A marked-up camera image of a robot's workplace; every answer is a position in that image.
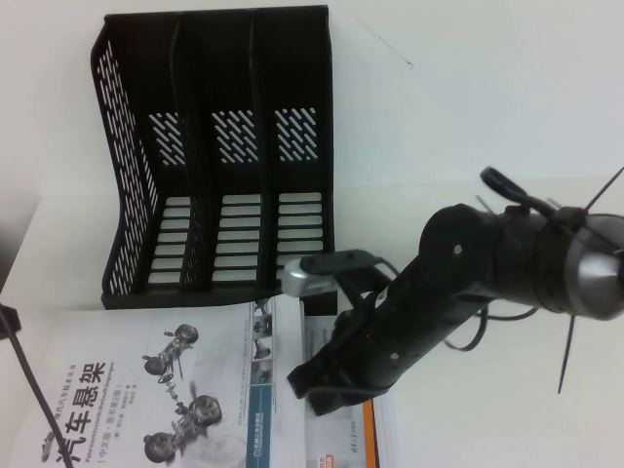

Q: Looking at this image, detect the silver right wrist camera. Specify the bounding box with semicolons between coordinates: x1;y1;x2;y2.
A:
282;255;342;297

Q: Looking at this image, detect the black left camera cable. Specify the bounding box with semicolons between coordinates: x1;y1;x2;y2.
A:
0;311;67;433

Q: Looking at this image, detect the black cable tie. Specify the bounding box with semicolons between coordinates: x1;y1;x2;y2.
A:
555;311;580;395
582;165;624;215

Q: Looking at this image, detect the white book with purple stripe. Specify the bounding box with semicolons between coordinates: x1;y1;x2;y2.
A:
374;389;399;468

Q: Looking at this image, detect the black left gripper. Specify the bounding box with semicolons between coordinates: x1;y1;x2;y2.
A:
0;301;21;338

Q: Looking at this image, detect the black right camera cable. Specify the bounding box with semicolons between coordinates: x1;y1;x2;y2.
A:
309;167;562;394

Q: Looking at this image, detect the black camera cable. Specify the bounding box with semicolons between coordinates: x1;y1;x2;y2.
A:
0;311;67;433
309;167;562;394

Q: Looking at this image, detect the white car suspension book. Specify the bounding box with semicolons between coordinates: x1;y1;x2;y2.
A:
28;297;321;468

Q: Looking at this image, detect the orange and white ROS2 book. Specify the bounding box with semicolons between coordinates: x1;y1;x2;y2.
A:
296;291;381;468

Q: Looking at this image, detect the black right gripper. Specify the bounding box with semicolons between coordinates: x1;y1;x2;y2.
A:
287;292;426;416

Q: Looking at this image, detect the black plastic book stand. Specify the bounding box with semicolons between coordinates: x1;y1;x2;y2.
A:
89;5;338;310

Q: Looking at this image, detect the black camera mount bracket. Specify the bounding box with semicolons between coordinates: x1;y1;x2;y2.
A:
300;249;391;313

